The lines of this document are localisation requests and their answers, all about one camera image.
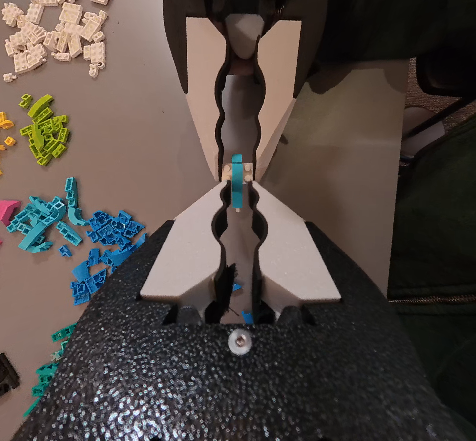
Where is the pile of white lego pieces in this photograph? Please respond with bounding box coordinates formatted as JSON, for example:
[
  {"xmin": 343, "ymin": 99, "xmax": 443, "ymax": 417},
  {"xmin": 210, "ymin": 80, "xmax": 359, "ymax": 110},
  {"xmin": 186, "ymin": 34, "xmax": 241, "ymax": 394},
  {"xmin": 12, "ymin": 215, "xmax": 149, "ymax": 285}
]
[{"xmin": 2, "ymin": 0, "xmax": 119, "ymax": 83}]

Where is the pink lego piece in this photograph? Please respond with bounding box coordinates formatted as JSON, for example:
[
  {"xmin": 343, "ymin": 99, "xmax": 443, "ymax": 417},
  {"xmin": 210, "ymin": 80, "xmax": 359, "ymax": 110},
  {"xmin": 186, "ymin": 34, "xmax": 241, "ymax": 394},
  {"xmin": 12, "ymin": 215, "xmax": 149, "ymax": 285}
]
[{"xmin": 0, "ymin": 199, "xmax": 20, "ymax": 226}]

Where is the black chair leg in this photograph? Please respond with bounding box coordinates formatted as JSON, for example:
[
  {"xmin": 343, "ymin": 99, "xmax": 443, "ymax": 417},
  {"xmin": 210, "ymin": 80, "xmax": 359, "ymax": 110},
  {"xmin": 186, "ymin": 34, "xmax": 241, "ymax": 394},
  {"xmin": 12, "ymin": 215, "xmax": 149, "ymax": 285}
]
[{"xmin": 403, "ymin": 95, "xmax": 476, "ymax": 140}]

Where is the light blue curved lego piece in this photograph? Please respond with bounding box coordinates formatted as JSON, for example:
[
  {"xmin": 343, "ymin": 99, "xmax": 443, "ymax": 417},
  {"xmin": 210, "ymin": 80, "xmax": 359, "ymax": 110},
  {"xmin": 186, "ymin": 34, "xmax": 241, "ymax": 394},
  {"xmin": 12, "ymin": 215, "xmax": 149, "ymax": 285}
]
[{"xmin": 231, "ymin": 153, "xmax": 245, "ymax": 213}]

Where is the pile of turquoise lego pieces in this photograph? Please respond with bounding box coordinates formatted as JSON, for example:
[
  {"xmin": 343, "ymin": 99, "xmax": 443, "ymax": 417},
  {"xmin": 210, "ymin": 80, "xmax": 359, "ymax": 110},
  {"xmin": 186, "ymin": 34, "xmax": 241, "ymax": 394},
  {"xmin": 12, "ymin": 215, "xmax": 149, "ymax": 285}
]
[{"xmin": 7, "ymin": 177, "xmax": 88, "ymax": 258}]

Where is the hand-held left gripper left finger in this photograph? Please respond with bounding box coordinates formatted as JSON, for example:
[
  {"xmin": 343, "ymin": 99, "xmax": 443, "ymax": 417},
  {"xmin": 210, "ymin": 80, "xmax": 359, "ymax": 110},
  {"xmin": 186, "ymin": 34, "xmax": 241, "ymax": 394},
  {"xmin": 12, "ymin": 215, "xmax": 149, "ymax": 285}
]
[{"xmin": 139, "ymin": 184, "xmax": 238, "ymax": 319}]

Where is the pile of lime green lego pieces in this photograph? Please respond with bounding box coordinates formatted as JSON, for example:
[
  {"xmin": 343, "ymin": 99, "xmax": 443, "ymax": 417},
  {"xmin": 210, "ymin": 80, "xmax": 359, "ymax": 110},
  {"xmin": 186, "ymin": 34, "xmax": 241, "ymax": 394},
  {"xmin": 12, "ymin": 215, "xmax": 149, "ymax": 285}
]
[{"xmin": 19, "ymin": 93, "xmax": 71, "ymax": 167}]

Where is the white lego assembly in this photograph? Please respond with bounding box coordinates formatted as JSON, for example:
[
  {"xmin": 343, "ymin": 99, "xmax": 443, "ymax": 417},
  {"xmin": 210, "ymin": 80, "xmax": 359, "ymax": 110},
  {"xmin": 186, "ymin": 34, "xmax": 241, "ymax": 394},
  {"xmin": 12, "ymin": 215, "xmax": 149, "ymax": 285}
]
[{"xmin": 222, "ymin": 163, "xmax": 255, "ymax": 182}]

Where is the pile of teal green lego pieces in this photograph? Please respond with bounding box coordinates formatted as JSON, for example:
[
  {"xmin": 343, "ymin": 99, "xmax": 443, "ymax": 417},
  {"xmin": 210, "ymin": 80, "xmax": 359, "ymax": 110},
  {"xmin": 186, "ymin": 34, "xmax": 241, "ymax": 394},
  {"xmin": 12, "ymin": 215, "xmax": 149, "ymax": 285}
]
[{"xmin": 23, "ymin": 322, "xmax": 77, "ymax": 417}]

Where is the pile of blue lego pieces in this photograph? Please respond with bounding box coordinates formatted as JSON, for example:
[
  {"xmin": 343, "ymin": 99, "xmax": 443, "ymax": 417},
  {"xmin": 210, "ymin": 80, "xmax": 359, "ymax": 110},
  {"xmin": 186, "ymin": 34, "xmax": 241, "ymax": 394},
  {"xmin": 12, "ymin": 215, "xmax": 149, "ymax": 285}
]
[{"xmin": 71, "ymin": 210, "xmax": 148, "ymax": 306}]

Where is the black lego piece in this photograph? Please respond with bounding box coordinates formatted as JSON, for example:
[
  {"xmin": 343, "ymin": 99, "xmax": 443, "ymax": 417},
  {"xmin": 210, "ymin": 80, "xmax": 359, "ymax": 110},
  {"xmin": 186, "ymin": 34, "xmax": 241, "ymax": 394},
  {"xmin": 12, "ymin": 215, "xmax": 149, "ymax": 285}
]
[{"xmin": 0, "ymin": 353, "xmax": 20, "ymax": 397}]

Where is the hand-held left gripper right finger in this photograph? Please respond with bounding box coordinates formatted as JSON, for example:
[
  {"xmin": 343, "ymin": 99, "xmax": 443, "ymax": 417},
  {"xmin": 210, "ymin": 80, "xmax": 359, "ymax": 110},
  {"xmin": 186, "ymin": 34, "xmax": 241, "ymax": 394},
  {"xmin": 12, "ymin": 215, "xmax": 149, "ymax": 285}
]
[{"xmin": 246, "ymin": 184, "xmax": 341, "ymax": 317}]

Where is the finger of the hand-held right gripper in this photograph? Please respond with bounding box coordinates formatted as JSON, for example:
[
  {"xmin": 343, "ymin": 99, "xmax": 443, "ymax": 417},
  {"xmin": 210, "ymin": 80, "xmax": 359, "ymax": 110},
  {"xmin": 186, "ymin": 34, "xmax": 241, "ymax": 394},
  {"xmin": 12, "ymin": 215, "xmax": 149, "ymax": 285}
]
[
  {"xmin": 185, "ymin": 16, "xmax": 228, "ymax": 182},
  {"xmin": 254, "ymin": 20, "xmax": 302, "ymax": 180}
]

